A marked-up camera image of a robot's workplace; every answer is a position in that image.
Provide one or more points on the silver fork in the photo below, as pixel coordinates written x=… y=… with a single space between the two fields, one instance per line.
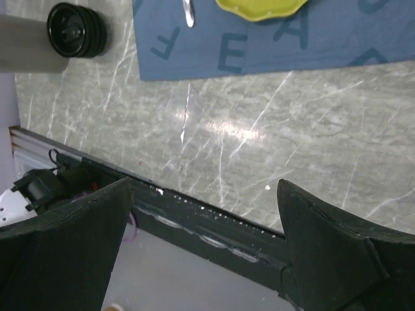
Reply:
x=189 y=13

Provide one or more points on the yellow-green scalloped plate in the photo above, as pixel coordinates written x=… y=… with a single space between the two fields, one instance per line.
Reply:
x=260 y=10

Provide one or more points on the aluminium frame rail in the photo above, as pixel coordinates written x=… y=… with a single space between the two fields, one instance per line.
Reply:
x=38 y=146

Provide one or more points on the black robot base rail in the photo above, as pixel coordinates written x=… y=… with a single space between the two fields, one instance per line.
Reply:
x=246 y=248

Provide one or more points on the blue letter placemat cloth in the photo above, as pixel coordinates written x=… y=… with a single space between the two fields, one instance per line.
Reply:
x=321 y=35

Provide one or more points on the grey straw holder cup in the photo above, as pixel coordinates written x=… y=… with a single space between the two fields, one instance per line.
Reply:
x=25 y=47

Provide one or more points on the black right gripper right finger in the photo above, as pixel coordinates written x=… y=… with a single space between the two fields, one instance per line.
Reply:
x=341 y=261

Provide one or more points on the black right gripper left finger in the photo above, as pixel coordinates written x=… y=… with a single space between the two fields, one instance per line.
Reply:
x=63 y=259

